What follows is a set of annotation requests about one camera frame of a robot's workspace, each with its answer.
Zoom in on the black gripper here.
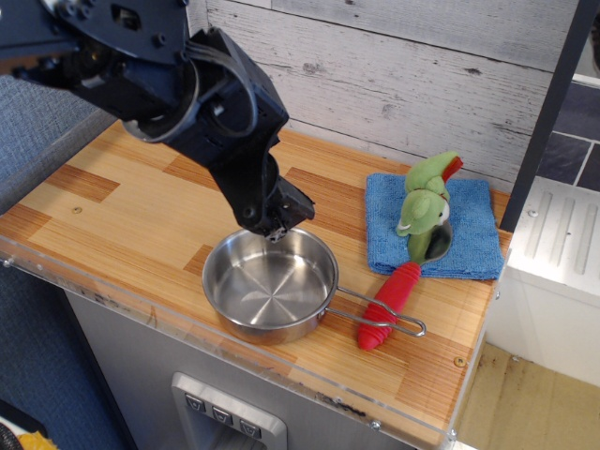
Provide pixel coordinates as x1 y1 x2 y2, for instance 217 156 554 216
157 28 315 243

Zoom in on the stainless steel pot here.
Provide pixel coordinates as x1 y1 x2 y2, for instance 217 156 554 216
202 229 427 345

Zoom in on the green plush frog toy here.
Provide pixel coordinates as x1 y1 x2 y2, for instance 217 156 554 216
396 151 463 237

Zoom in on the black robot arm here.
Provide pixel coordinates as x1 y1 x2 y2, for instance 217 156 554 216
1 1 315 241

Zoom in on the clear acrylic edge guard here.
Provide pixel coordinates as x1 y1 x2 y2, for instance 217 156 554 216
1 229 496 449

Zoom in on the blue folded cloth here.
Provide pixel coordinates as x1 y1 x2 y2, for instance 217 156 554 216
365 173 504 280

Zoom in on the grey toy dishwasher front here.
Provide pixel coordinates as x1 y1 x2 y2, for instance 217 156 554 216
67 293 447 449

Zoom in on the silver control panel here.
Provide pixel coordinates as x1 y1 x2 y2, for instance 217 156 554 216
172 372 288 449

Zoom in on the white ridged cabinet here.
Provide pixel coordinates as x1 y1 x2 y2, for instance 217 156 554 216
486 177 599 385

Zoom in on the red handled metal spoon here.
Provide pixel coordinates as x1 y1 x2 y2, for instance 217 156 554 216
357 221 453 351

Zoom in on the right dark frame post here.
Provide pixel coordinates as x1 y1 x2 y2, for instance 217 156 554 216
500 0 599 233

